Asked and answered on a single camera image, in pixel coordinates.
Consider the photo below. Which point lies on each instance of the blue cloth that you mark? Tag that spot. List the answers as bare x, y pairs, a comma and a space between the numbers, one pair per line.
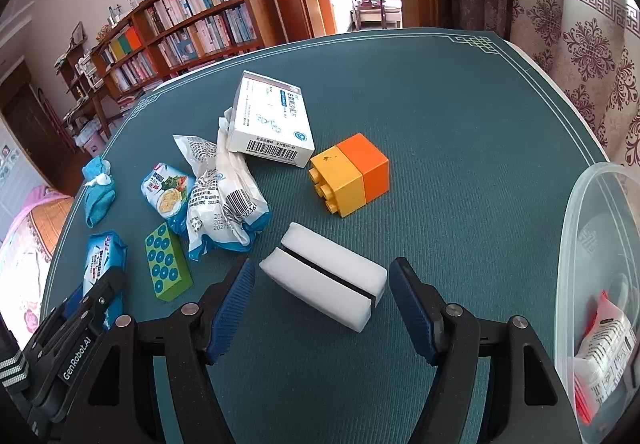
100, 196

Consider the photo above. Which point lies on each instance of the white sponge with black layer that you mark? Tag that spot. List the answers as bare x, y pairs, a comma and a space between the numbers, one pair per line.
325, 274

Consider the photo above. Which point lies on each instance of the dark wooden cabinet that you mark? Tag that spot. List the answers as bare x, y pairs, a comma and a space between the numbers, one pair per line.
30, 124

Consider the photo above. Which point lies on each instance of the wooden bookshelf with books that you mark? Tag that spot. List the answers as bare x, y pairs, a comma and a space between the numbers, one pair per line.
200, 14

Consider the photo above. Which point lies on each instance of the clear plastic container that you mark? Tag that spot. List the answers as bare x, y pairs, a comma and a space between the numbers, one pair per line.
575, 234

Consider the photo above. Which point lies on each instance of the white medicine box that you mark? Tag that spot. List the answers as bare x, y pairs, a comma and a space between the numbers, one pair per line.
270, 119

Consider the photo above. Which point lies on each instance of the wooden stool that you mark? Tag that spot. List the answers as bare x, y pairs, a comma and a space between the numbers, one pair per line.
375, 16

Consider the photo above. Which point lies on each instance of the white patterned curtain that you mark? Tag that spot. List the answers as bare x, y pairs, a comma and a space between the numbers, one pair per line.
580, 39

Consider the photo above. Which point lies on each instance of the red and white packet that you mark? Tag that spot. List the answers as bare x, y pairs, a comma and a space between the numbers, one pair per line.
605, 339

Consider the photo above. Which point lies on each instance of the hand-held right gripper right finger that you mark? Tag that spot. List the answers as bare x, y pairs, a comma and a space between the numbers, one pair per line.
410, 309

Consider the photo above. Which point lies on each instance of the blue tissue packet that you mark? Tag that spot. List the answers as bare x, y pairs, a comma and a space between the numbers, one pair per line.
102, 259

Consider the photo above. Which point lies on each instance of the pink patterned blanket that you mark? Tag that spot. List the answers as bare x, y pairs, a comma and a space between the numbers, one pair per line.
30, 234

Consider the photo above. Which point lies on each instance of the white printed snack packet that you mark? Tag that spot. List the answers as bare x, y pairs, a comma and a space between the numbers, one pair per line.
207, 204
240, 174

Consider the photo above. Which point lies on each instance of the green block with blue dots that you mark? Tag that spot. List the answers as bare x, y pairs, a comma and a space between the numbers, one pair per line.
167, 264

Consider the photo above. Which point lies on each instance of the blue cracker packet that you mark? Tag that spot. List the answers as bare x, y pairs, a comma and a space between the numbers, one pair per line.
167, 194

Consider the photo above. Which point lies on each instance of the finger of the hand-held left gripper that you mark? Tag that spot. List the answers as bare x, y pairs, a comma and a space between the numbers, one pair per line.
55, 319
107, 286

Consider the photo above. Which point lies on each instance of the yellow and orange toy block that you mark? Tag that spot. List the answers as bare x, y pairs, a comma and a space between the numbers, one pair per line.
350, 174

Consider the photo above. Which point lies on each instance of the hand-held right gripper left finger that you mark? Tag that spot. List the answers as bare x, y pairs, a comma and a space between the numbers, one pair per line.
235, 304

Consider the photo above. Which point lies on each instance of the person's left forearm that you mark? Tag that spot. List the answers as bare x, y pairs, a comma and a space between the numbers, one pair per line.
12, 369

